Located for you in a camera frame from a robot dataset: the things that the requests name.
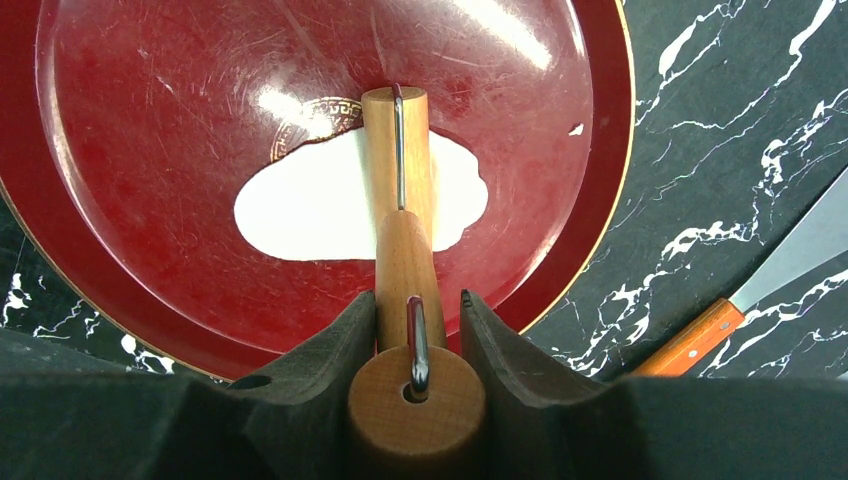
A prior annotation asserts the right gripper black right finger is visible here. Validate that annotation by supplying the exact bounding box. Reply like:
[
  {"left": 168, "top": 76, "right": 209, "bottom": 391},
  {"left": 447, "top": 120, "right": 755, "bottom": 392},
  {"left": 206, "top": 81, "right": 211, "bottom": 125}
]
[{"left": 460, "top": 290, "right": 847, "bottom": 479}]

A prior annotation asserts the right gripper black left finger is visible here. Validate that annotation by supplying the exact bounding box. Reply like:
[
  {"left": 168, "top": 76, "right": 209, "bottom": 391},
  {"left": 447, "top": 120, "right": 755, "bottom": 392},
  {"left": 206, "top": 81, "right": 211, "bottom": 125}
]
[{"left": 1, "top": 291, "right": 376, "bottom": 479}]

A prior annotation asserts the wooden dough roller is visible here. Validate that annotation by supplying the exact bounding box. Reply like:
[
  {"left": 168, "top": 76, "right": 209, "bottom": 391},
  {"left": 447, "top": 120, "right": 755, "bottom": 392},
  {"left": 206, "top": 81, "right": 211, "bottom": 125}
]
[{"left": 347, "top": 84, "right": 486, "bottom": 479}]

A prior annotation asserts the round red tray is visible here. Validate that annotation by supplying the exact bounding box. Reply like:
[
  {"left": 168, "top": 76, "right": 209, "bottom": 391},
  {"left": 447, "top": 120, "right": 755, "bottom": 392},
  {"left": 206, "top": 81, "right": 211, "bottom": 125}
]
[{"left": 1, "top": 1, "right": 635, "bottom": 380}]

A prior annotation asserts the white dough ball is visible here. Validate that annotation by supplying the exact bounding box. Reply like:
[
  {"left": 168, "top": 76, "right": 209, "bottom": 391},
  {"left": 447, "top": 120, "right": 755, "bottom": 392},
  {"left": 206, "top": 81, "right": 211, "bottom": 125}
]
[{"left": 233, "top": 128, "right": 489, "bottom": 261}]

